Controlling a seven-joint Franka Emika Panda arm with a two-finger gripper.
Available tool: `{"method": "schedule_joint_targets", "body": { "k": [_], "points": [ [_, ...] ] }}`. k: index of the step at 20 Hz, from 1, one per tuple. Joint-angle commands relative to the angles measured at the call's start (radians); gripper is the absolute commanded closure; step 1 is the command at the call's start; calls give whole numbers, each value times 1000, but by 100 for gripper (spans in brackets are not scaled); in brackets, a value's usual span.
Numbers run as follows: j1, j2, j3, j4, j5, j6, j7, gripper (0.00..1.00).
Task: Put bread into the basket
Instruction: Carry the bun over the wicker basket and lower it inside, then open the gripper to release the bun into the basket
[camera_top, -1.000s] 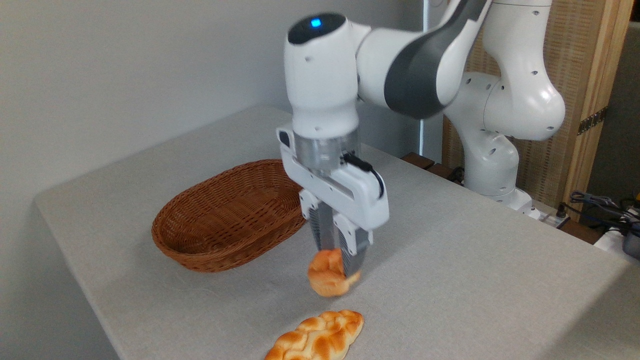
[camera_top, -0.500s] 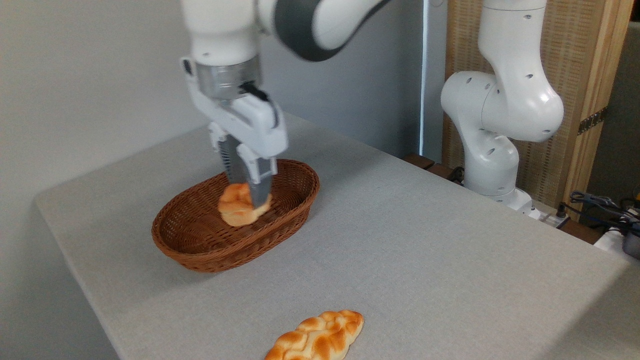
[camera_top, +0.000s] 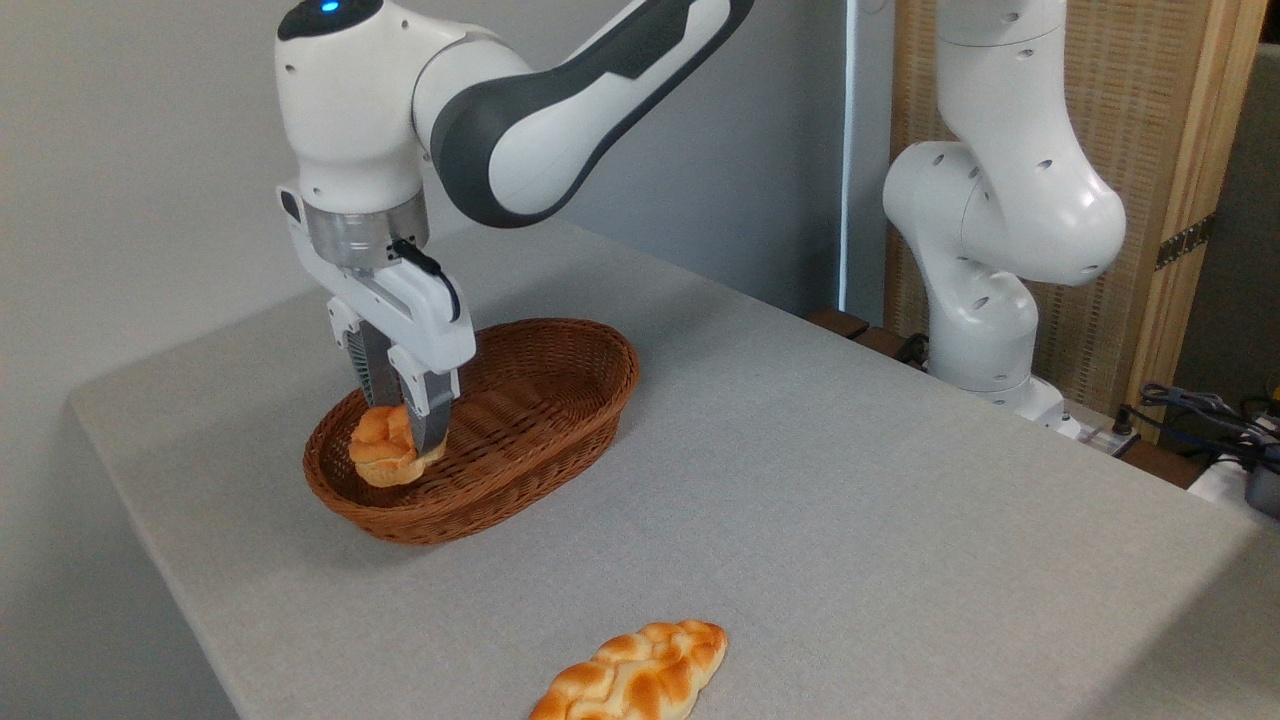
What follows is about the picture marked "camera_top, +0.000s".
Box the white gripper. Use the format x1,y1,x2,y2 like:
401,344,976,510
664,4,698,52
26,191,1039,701
278,185,478,458

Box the round golden bread bun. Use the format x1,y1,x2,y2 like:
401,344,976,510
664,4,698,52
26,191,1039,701
347,402,449,490

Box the brown oval wicker basket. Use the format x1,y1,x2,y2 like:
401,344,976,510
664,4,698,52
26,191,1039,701
303,318,641,546

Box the braided golden bread loaf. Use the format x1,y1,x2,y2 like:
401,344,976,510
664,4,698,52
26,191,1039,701
528,619,730,720

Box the brown wooden base board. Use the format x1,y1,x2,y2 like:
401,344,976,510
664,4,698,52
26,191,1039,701
804,306,931,369

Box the woven wooden folding screen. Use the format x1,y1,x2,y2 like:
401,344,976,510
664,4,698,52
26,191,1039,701
885,0,1270,443

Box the dark metal screen hinge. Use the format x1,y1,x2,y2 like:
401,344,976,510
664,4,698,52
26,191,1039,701
1154,213,1217,272

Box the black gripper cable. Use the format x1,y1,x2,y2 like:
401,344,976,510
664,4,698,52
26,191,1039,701
389,237,464,324

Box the white vertical frame strip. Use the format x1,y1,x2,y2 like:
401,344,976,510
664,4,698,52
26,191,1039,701
842,0,897,315

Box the black cable bundle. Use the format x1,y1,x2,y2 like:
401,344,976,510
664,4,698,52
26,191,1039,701
1112,381,1280,473

